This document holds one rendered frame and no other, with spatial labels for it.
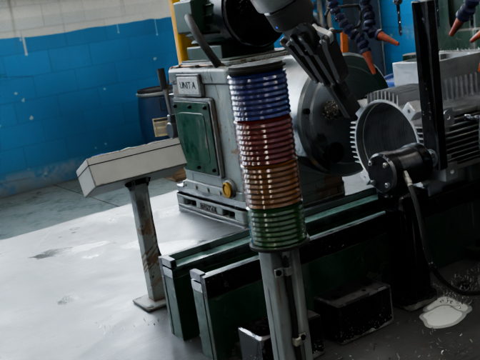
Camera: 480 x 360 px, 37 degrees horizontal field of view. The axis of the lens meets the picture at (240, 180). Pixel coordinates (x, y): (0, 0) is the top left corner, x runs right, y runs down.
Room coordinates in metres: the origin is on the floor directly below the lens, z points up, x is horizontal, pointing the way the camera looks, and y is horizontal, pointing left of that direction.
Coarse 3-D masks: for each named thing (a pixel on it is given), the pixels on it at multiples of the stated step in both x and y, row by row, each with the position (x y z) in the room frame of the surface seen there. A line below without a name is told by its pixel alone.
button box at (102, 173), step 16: (144, 144) 1.20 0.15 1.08; (160, 144) 1.21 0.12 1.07; (176, 144) 1.23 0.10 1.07; (96, 160) 1.15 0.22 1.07; (112, 160) 1.16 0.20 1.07; (128, 160) 1.18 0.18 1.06; (144, 160) 1.19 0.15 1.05; (160, 160) 1.20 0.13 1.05; (176, 160) 1.21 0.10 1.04; (80, 176) 1.19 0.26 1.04; (96, 176) 1.14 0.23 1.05; (112, 176) 1.15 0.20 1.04; (128, 176) 1.16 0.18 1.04; (144, 176) 1.19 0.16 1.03; (160, 176) 1.24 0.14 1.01; (96, 192) 1.17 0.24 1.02
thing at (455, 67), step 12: (408, 60) 1.31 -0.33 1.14; (444, 60) 1.22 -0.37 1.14; (456, 60) 1.23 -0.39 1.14; (468, 60) 1.25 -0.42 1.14; (396, 72) 1.28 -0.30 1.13; (408, 72) 1.26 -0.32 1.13; (444, 72) 1.22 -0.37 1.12; (456, 72) 1.23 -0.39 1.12; (468, 72) 1.24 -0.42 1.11; (396, 84) 1.29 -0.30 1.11; (444, 84) 1.21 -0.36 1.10; (456, 84) 1.23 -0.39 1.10; (468, 84) 1.24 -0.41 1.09; (444, 96) 1.21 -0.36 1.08; (456, 96) 1.23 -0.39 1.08
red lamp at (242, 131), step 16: (240, 128) 0.71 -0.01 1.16; (256, 128) 0.70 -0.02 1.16; (272, 128) 0.70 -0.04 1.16; (288, 128) 0.71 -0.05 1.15; (240, 144) 0.71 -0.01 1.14; (256, 144) 0.70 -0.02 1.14; (272, 144) 0.70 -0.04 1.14; (288, 144) 0.71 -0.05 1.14; (240, 160) 0.72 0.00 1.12; (256, 160) 0.70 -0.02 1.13; (272, 160) 0.70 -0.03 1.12; (288, 160) 0.70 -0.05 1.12
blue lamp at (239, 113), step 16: (240, 80) 0.70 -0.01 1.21; (256, 80) 0.70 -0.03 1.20; (272, 80) 0.70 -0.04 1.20; (240, 96) 0.71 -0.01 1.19; (256, 96) 0.70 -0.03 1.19; (272, 96) 0.70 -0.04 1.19; (288, 96) 0.71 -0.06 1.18; (240, 112) 0.71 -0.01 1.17; (256, 112) 0.70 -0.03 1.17; (272, 112) 0.70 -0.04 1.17; (288, 112) 0.71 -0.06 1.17
